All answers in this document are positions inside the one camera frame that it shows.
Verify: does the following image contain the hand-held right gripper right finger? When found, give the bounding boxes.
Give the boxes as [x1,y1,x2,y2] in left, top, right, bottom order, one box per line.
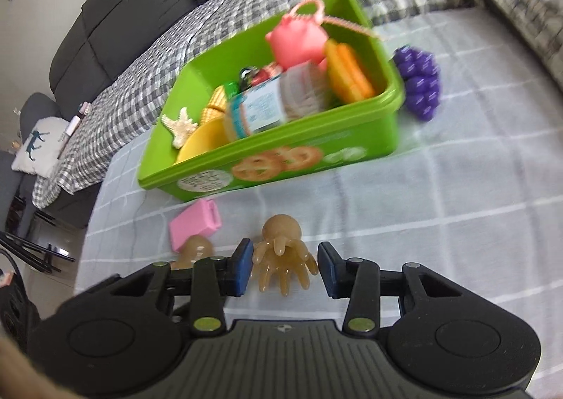
[317,241,474,334]

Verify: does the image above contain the pink rubber animal toy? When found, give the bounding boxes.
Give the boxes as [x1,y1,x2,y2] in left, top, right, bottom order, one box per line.
[265,14,329,70]

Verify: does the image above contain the grey quilted throw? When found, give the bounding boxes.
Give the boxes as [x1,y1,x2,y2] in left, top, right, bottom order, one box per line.
[466,0,563,96]

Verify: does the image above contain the dark grey sofa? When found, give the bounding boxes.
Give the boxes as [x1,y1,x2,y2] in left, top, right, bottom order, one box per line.
[15,0,366,230]

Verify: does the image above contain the tan rubber octopus toy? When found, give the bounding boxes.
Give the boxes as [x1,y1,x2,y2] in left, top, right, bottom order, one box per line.
[250,213,320,295]
[170,235,217,272]

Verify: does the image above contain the green plastic box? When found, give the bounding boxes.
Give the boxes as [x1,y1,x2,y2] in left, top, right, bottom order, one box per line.
[136,0,406,206]

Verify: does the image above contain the clear cotton swab container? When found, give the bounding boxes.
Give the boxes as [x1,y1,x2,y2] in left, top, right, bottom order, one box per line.
[222,63,334,143]

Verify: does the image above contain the black metal rack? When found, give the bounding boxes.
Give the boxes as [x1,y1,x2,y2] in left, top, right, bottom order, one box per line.
[0,152,77,274]

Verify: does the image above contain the white printed pillow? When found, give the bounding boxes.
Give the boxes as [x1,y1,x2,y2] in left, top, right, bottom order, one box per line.
[11,116,71,180]

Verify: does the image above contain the yellow toy pot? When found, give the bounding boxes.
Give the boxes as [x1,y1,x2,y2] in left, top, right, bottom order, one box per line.
[175,119,230,164]

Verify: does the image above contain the pink and white tube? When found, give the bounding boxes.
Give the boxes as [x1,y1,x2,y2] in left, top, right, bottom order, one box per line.
[56,102,91,160]

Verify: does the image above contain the pink rectangular block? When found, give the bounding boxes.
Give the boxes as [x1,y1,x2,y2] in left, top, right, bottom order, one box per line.
[169,198,222,253]

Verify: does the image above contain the light grey grid sheet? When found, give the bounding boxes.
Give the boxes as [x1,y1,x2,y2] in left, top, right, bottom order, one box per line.
[75,7,563,399]

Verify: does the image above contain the yellow toy corn cob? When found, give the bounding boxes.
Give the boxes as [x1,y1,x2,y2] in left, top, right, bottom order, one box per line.
[201,86,230,123]

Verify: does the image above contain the purple toy grapes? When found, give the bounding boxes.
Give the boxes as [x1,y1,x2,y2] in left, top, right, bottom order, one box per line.
[392,45,442,123]

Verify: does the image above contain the person's left forearm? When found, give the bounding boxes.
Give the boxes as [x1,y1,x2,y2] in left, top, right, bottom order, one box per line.
[0,331,91,399]

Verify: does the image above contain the white starfish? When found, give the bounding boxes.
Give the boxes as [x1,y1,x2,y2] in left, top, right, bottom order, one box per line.
[160,107,200,149]

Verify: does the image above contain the orange toy pumpkin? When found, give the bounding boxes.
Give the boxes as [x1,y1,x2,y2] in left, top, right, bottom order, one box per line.
[324,38,378,104]

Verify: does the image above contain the pink toy handbag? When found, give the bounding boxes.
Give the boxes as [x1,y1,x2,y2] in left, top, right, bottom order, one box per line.
[287,0,375,37]

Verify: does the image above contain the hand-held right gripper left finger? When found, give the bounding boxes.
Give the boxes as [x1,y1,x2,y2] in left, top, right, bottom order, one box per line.
[94,238,254,336]

